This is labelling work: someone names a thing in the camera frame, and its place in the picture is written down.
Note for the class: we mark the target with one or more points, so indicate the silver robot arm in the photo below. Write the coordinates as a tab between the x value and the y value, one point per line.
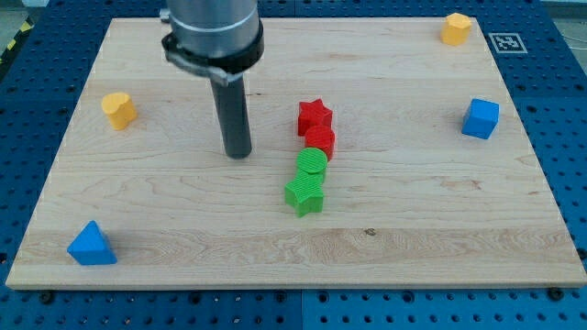
214	28

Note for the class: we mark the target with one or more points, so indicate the wooden board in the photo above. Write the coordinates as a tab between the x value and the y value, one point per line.
410	202

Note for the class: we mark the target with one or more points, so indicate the green cylinder block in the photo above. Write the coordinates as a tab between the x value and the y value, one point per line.
313	162

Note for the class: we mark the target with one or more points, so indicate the green star block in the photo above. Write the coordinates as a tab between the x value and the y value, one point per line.
304	193

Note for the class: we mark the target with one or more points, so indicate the red cylinder block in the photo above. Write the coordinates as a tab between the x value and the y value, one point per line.
321	137

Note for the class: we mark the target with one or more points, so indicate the red star block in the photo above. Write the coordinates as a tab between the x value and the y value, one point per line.
312	114

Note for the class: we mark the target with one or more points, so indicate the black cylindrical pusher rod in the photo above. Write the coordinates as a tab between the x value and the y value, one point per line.
232	113

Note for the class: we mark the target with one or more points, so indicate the yellow heart block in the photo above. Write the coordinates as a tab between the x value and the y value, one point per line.
119	109

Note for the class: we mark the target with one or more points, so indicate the blue cube block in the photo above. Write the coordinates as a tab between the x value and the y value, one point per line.
480	119

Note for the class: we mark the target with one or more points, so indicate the yellow hexagon block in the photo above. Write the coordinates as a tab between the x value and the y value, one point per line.
456	29

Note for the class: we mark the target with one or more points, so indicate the blue triangle block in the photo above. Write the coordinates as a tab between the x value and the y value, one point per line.
91	247

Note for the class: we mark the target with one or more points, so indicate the white fiducial marker tag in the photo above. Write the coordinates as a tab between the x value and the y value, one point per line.
507	43

